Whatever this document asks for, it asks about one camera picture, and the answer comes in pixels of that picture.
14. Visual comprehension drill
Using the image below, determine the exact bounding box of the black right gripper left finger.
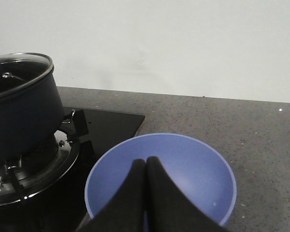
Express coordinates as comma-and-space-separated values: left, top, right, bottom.
80, 159, 146, 232

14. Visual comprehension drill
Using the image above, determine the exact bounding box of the dark blue cooking pot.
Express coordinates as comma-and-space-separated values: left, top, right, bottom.
0, 71, 64, 169

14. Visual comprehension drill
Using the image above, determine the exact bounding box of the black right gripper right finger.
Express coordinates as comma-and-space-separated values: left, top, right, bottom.
145, 156, 227, 232

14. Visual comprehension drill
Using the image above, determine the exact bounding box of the light blue ceramic bowl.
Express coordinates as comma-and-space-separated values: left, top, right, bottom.
85, 133, 236, 232

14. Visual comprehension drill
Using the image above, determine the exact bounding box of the black pot support ring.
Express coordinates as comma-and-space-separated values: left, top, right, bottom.
0, 109, 89, 207

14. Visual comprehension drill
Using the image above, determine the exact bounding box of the black glass gas cooktop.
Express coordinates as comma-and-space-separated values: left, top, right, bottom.
0, 107, 144, 232

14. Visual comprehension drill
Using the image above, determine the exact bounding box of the glass pot lid blue knob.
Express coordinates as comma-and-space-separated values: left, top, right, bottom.
0, 53, 54, 99

